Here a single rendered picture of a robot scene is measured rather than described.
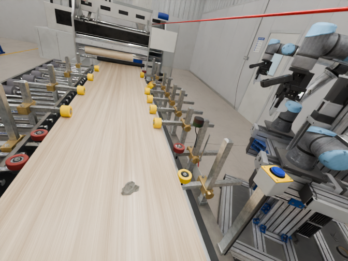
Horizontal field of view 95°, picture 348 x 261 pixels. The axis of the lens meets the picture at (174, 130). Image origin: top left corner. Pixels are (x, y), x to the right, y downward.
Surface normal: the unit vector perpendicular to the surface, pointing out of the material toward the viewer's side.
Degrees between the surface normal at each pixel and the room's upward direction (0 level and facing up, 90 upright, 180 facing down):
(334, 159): 97
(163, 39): 90
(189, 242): 0
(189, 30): 90
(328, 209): 90
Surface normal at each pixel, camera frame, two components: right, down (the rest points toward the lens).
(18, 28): 0.18, 0.53
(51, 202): 0.19, -0.84
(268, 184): -0.95, -0.04
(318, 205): -0.33, 0.42
